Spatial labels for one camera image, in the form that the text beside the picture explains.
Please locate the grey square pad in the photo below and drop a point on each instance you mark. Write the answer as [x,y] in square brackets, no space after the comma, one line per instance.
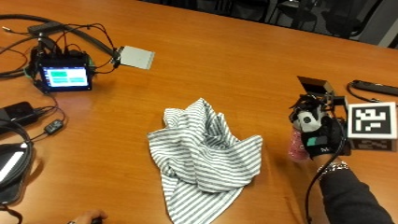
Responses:
[136,57]

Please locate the grey white striped cloth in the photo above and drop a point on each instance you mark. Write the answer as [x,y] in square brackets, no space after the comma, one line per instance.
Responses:
[202,155]

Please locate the white round-lens palm camera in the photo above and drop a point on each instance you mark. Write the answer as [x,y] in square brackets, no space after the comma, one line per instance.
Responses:
[309,119]

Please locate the black office chair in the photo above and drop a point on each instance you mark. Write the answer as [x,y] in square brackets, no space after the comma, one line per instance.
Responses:
[331,15]

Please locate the white cube with black markers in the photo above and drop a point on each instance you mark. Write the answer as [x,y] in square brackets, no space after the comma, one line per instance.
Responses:
[371,120]

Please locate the black headset with white stripe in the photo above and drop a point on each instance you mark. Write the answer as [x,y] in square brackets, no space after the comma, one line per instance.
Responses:
[12,165]

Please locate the black power adapter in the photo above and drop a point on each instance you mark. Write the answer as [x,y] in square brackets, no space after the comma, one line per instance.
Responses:
[16,112]

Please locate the black open box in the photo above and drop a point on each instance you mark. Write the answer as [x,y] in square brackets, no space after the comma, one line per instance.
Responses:
[317,84]

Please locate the small black touchscreen device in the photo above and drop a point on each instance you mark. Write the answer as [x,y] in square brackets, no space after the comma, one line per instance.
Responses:
[65,76]

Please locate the pink speckled object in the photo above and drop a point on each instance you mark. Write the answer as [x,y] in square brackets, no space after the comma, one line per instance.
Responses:
[295,146]

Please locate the small black inline dongle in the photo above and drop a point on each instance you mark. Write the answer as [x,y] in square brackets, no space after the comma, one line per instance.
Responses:
[53,127]

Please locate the black rectangular hub box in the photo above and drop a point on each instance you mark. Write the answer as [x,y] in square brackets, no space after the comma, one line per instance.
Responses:
[44,28]

